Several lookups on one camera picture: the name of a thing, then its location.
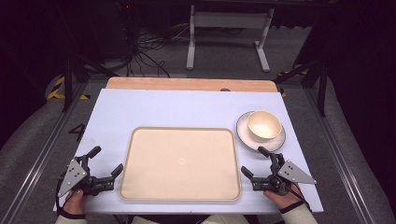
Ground cream bowl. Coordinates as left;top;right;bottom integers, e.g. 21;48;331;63
247;109;283;144

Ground bundle of black cables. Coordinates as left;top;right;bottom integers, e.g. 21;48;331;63
125;26;191;78

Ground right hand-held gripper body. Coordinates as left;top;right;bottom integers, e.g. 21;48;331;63
250;153;318;197

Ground beige rectangular tray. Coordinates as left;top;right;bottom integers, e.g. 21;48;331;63
118;126;243;203

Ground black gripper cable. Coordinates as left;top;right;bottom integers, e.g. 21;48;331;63
55;178;71;216
288;182;312;210

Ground yellow black hazard tape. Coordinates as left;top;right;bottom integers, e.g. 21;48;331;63
46;76;92;101
276;68;309;99

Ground white round plate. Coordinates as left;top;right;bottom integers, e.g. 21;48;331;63
235;110;287;153

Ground person's right hand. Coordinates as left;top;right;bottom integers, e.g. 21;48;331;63
262;183;303;210

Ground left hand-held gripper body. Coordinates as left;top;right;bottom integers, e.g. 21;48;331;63
57;155;115;199

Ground black tripod stand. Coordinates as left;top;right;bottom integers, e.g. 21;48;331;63
61;50;120;114
273;57;329;118

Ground aluminium floor rail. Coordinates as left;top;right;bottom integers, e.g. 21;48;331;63
303;87;377;224
0;82;90;224

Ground person's left hand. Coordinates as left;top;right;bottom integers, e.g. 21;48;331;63
63;189;87;217

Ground pale blue table sheet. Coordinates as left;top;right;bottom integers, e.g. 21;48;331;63
52;88;324;216

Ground white metal stand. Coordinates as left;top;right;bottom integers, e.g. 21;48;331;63
185;4;276;74

